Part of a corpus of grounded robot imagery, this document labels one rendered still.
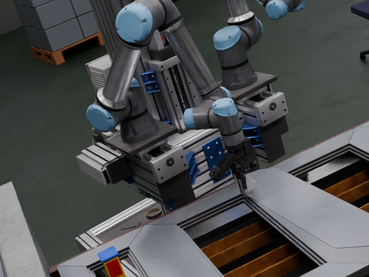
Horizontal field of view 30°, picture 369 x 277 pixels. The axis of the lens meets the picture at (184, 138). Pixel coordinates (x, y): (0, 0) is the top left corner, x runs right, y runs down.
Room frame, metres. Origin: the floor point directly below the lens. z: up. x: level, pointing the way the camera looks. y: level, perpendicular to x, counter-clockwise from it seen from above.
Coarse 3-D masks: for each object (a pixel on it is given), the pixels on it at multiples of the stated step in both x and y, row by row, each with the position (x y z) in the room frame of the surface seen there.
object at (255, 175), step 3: (267, 168) 2.27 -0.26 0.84; (270, 168) 2.27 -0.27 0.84; (273, 168) 2.26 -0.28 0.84; (255, 171) 2.28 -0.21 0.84; (258, 171) 2.27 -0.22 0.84; (261, 171) 2.26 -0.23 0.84; (264, 171) 2.26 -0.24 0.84; (267, 171) 2.25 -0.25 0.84; (249, 174) 2.27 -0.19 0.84; (252, 174) 2.27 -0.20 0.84; (255, 174) 2.26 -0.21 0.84; (258, 174) 2.25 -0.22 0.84; (261, 174) 2.24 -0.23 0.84; (252, 177) 2.24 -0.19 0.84; (255, 177) 2.24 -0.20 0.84; (258, 177) 2.23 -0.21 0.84; (237, 186) 2.21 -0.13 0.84
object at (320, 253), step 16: (320, 160) 2.22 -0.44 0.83; (368, 160) 2.13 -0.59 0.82; (224, 208) 2.12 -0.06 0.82; (256, 208) 2.04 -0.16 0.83; (176, 224) 2.09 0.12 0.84; (192, 224) 2.09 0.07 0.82; (272, 224) 1.92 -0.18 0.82; (288, 224) 1.86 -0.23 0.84; (192, 240) 1.99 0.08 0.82; (288, 240) 1.81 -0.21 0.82; (304, 240) 1.75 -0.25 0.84; (320, 240) 1.72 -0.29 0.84; (128, 256) 2.02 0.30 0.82; (320, 256) 1.65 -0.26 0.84; (336, 256) 1.62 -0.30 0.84; (352, 256) 1.60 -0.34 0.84; (368, 256) 1.58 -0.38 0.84; (144, 272) 1.88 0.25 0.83; (368, 272) 1.54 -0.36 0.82
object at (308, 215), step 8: (328, 200) 1.92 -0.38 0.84; (336, 200) 1.91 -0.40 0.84; (312, 208) 1.91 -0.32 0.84; (320, 208) 1.89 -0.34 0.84; (328, 208) 1.88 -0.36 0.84; (296, 216) 1.89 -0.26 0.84; (304, 216) 1.88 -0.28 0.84; (312, 216) 1.86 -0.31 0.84; (320, 216) 1.85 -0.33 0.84; (296, 224) 1.85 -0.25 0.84; (304, 224) 1.83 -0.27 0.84
